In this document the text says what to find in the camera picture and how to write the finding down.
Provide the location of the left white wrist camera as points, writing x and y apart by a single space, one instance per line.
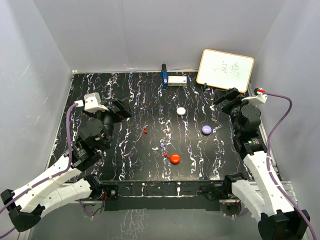
91 103

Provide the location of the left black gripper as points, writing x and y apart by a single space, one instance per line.
124 112

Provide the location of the red earbud charging case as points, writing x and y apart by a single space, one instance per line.
175 158

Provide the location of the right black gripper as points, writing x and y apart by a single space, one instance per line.
232 95

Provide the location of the blue black marker device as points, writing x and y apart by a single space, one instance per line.
164 75

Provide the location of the purple earbud charging case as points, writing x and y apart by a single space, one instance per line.
206 130

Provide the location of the white green carton box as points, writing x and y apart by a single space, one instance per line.
177 81

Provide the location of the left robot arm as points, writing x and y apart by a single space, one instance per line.
28 204

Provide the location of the white earbud charging case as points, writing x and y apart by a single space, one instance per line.
181 111

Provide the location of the black front base frame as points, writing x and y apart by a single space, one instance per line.
209 195

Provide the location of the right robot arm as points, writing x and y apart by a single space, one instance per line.
278 216

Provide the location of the yellow framed whiteboard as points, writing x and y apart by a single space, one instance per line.
224 70

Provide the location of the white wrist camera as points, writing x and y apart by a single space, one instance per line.
91 103
259 97

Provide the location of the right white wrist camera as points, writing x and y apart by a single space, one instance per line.
259 97

